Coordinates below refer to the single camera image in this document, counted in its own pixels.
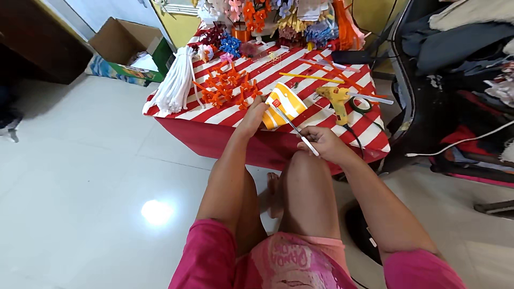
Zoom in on person's right hand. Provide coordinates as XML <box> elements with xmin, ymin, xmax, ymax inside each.
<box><xmin>297</xmin><ymin>126</ymin><xmax>355</xmax><ymax>166</ymax></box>

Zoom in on person's left hand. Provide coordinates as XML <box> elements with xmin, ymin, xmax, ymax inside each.
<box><xmin>235</xmin><ymin>95</ymin><xmax>270</xmax><ymax>139</ymax></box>

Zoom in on scissors with white handle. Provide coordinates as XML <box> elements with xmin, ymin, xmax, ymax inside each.
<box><xmin>273</xmin><ymin>104</ymin><xmax>320</xmax><ymax>157</ymax></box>

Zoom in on yellow white striped paper cup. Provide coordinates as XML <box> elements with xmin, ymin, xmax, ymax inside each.
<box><xmin>262</xmin><ymin>82</ymin><xmax>308</xmax><ymax>130</ymax></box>

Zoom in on person's left forearm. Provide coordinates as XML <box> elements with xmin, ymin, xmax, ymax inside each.
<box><xmin>196</xmin><ymin>129</ymin><xmax>250</xmax><ymax>237</ymax></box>

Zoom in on person's right forearm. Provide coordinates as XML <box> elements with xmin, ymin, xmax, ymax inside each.
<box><xmin>341</xmin><ymin>150</ymin><xmax>439</xmax><ymax>261</ymax></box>

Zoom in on pile of orange pipe-cleaner flowers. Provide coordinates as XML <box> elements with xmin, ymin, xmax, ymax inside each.
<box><xmin>193</xmin><ymin>65</ymin><xmax>263</xmax><ymax>111</ymax></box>

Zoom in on yellow hot glue gun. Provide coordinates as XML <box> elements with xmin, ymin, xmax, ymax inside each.
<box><xmin>315</xmin><ymin>86</ymin><xmax>352</xmax><ymax>127</ymax></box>

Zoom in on person's legs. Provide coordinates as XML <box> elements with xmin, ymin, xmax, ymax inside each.
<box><xmin>235</xmin><ymin>150</ymin><xmax>342</xmax><ymax>257</ymax></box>

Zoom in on red white striped tablecloth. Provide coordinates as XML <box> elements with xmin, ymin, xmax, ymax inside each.
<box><xmin>142</xmin><ymin>24</ymin><xmax>391</xmax><ymax>176</ymax></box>

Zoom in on green tape roll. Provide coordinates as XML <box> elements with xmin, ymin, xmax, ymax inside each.
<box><xmin>349</xmin><ymin>96</ymin><xmax>373</xmax><ymax>114</ymax></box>

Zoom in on yellow pipe cleaner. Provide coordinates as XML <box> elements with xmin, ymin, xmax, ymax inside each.
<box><xmin>279</xmin><ymin>72</ymin><xmax>346</xmax><ymax>84</ymax></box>

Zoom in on loose orange pipe cleaners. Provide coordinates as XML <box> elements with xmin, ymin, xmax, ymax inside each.
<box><xmin>298</xmin><ymin>53</ymin><xmax>388</xmax><ymax>106</ymax></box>

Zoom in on blue pipe-cleaner flowers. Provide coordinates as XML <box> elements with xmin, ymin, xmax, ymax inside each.
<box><xmin>219</xmin><ymin>33</ymin><xmax>242</xmax><ymax>59</ymax></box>

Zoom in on clear glue stick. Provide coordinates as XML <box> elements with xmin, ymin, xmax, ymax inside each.
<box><xmin>346</xmin><ymin>92</ymin><xmax>394</xmax><ymax>105</ymax></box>

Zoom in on white pink pen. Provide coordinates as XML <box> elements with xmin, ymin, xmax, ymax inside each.
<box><xmin>324</xmin><ymin>62</ymin><xmax>361</xmax><ymax>73</ymax></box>

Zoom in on white pink fuzzy flower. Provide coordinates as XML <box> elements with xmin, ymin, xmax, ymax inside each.
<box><xmin>197</xmin><ymin>44</ymin><xmax>214</xmax><ymax>63</ymax></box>

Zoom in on bundle of mauve pipe cleaners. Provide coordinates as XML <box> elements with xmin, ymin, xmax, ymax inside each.
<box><xmin>276</xmin><ymin>26</ymin><xmax>307</xmax><ymax>48</ymax></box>

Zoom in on dark red pipe-cleaner flowers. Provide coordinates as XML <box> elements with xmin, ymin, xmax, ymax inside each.
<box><xmin>200</xmin><ymin>22</ymin><xmax>226</xmax><ymax>50</ymax></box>

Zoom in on black rectangular case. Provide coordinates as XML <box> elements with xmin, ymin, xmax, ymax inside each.
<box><xmin>331</xmin><ymin>50</ymin><xmax>374</xmax><ymax>65</ymax></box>

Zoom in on bundle of white pipe cleaners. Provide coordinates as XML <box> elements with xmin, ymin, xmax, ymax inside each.
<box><xmin>153</xmin><ymin>45</ymin><xmax>206</xmax><ymax>115</ymax></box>

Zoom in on bouquet of orange flowers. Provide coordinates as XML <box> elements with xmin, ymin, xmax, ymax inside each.
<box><xmin>241</xmin><ymin>0</ymin><xmax>272</xmax><ymax>33</ymax></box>

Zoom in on bundle of yellow pipe cleaners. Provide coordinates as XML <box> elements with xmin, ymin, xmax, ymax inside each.
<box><xmin>278</xmin><ymin>11</ymin><xmax>311</xmax><ymax>33</ymax></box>

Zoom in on bundle of blue pipe cleaners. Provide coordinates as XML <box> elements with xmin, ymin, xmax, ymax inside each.
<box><xmin>306</xmin><ymin>18</ymin><xmax>339</xmax><ymax>50</ymax></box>

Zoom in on black round floor object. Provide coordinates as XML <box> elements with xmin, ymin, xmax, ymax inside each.
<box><xmin>345</xmin><ymin>200</ymin><xmax>384</xmax><ymax>267</ymax></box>

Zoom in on bouquet of purple flowers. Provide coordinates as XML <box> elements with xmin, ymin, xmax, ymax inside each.
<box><xmin>272</xmin><ymin>0</ymin><xmax>300</xmax><ymax>18</ymax></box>

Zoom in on bouquet of pink white flowers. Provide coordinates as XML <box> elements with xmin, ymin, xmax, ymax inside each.
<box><xmin>197</xmin><ymin>0</ymin><xmax>244</xmax><ymax>29</ymax></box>

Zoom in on white paper sheets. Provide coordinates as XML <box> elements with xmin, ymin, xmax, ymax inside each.
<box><xmin>296</xmin><ymin>0</ymin><xmax>330</xmax><ymax>22</ymax></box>

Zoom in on bundle of orange pipe cleaners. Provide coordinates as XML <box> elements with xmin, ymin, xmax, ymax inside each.
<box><xmin>332</xmin><ymin>0</ymin><xmax>366</xmax><ymax>51</ymax></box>

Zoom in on black chair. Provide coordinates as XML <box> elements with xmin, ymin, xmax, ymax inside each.
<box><xmin>377</xmin><ymin>0</ymin><xmax>514</xmax><ymax>181</ymax></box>

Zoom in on person's body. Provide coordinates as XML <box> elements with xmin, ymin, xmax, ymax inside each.
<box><xmin>168</xmin><ymin>219</ymin><xmax>467</xmax><ymax>289</ymax></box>

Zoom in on green cardboard box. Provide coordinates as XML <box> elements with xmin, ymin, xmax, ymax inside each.
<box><xmin>88</xmin><ymin>16</ymin><xmax>174</xmax><ymax>83</ymax></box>

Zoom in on pile of clothes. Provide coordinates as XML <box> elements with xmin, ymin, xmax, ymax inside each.
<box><xmin>401</xmin><ymin>0</ymin><xmax>514</xmax><ymax>188</ymax></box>

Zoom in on dark brown door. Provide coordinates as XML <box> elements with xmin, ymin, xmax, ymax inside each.
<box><xmin>0</xmin><ymin>0</ymin><xmax>94</xmax><ymax>86</ymax></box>

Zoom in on black glue gun cable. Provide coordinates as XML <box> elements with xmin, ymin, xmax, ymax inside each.
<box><xmin>342</xmin><ymin>124</ymin><xmax>365</xmax><ymax>160</ymax></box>

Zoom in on white cable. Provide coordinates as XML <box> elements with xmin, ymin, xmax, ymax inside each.
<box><xmin>405</xmin><ymin>120</ymin><xmax>514</xmax><ymax>157</ymax></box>

